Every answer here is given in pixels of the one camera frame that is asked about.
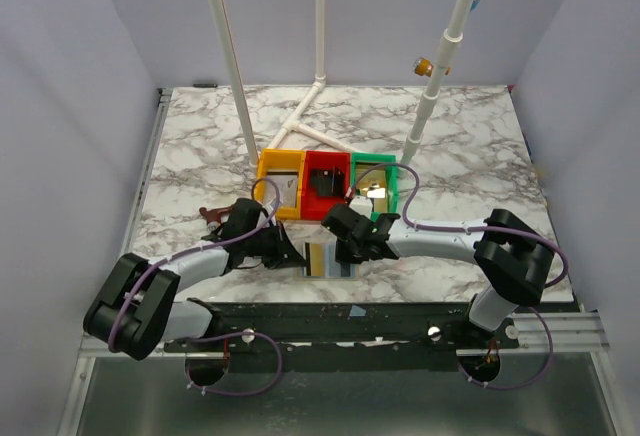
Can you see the dark card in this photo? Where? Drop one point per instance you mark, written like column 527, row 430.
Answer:
column 328, row 183

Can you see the white striped card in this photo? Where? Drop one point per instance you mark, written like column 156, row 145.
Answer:
column 287, row 184

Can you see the white PVC jointed pole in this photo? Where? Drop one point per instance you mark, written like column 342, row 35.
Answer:
column 450, row 40

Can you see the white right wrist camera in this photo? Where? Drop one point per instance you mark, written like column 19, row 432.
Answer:
column 362, row 205

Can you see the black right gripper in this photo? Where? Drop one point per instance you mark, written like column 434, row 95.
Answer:
column 353, row 246

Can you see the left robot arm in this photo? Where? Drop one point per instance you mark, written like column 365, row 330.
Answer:
column 136, row 308

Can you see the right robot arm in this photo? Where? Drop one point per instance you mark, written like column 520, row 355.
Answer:
column 512, row 256

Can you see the gold cards stack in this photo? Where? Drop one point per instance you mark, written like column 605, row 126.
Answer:
column 373, row 186

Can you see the brown small tool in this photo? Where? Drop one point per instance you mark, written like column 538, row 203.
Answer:
column 213, row 217

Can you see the white left PVC pole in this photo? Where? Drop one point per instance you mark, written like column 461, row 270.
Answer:
column 220, row 17

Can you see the orange knob on pole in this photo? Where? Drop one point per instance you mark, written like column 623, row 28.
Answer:
column 424, row 67

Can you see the green plastic bin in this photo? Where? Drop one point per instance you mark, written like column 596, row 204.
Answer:
column 378, row 161

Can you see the black mounting rail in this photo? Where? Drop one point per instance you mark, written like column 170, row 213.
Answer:
column 348, row 337

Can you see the yellow plastic bin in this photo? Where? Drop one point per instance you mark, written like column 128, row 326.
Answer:
column 283, row 170

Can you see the red plastic bin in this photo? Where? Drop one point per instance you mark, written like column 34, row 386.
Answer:
column 312, row 207

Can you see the beige card holder wallet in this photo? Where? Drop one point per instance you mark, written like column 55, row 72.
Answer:
column 334, row 269

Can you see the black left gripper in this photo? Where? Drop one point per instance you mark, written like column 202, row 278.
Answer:
column 273, row 249

